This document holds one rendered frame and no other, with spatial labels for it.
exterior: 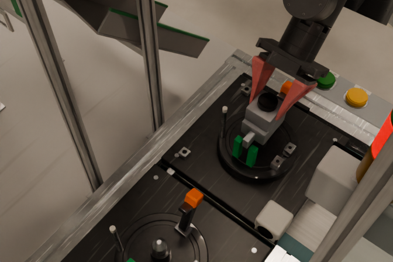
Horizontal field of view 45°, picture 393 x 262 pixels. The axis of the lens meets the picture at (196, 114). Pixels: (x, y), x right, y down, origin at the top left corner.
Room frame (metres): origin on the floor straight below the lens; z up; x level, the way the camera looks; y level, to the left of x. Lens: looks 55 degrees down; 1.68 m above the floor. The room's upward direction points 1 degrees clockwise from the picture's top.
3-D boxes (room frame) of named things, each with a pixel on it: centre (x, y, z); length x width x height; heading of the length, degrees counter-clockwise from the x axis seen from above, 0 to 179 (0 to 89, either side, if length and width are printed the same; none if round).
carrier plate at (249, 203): (0.43, -0.11, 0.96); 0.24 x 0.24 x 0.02; 52
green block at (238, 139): (0.40, -0.07, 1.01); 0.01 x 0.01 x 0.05; 52
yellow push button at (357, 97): (0.55, -0.31, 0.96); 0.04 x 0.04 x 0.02
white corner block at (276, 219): (0.29, -0.12, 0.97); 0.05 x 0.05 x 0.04; 52
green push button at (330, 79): (0.59, -0.25, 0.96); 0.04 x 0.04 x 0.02
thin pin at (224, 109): (0.44, -0.05, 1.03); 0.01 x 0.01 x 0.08
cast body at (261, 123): (0.41, -0.10, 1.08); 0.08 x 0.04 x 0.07; 143
